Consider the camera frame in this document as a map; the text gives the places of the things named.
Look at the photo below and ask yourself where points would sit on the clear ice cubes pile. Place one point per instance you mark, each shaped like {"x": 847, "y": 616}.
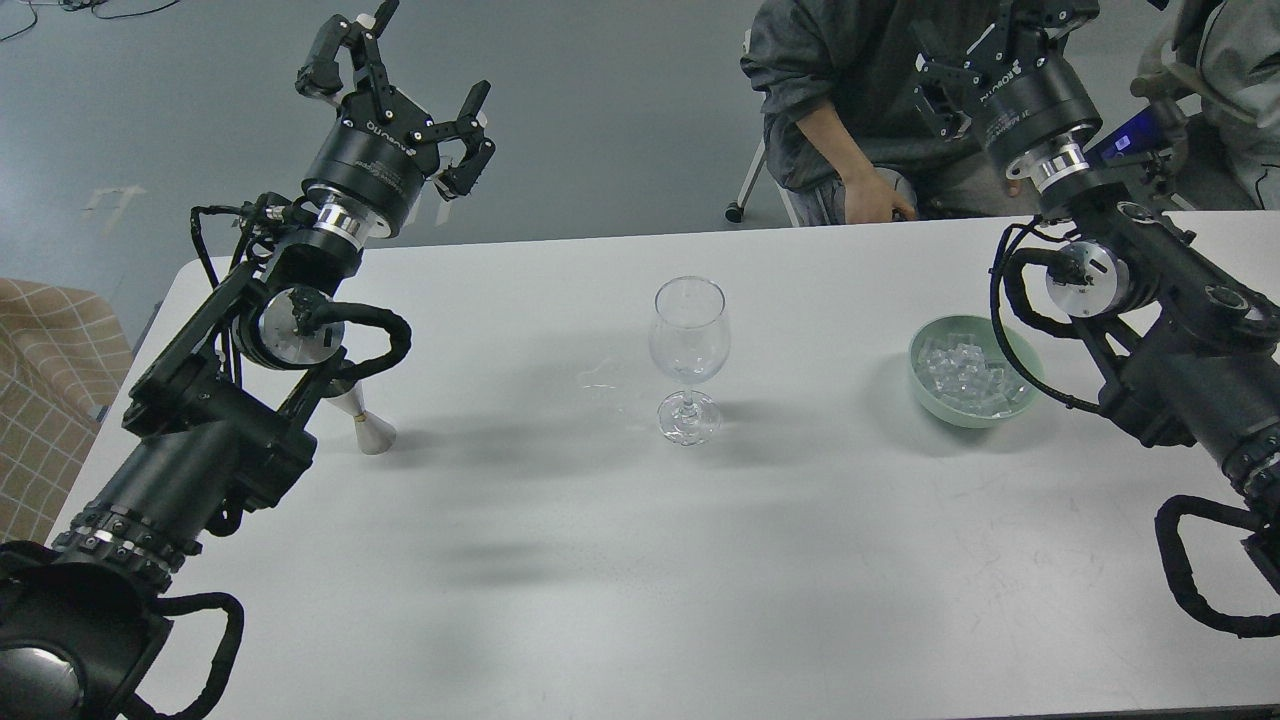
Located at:
{"x": 966, "y": 377}

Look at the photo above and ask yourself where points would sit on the person in grey clothes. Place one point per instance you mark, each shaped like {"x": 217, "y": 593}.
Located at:
{"x": 838, "y": 82}

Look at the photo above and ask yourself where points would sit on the steel double jigger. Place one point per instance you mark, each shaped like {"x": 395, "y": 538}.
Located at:
{"x": 373, "y": 435}

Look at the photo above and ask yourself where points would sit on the green bowl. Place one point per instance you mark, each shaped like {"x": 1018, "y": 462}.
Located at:
{"x": 982, "y": 328}

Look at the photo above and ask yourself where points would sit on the plaid brown cloth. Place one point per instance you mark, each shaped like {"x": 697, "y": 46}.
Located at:
{"x": 64, "y": 357}

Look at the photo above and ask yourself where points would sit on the clear wine glass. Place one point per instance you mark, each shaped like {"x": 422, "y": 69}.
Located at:
{"x": 689, "y": 341}

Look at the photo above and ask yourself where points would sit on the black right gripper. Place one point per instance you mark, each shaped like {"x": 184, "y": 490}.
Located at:
{"x": 1034, "y": 96}

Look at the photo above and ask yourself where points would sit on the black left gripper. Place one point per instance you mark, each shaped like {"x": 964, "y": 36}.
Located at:
{"x": 377, "y": 152}

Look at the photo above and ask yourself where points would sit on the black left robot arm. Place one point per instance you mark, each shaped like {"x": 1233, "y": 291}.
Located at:
{"x": 222, "y": 412}

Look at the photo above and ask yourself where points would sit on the person's hand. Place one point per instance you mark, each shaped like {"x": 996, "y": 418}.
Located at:
{"x": 877, "y": 195}

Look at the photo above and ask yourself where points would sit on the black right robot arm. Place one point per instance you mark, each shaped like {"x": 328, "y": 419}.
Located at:
{"x": 1186, "y": 352}

